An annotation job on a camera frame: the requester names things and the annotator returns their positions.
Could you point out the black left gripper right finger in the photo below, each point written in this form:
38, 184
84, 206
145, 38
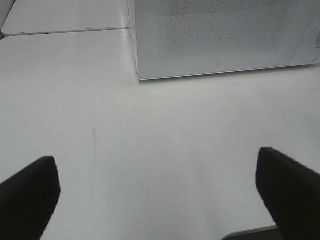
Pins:
291, 193

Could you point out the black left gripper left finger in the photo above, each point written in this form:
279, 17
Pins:
28, 200

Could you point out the white microwave oven body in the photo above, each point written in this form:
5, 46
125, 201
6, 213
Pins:
315, 37

